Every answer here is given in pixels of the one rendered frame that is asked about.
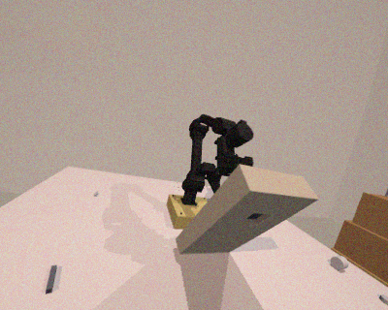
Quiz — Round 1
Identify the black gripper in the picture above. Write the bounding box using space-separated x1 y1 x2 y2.
195 149 235 193

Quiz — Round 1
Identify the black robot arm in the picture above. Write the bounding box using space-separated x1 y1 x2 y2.
180 114 253 206

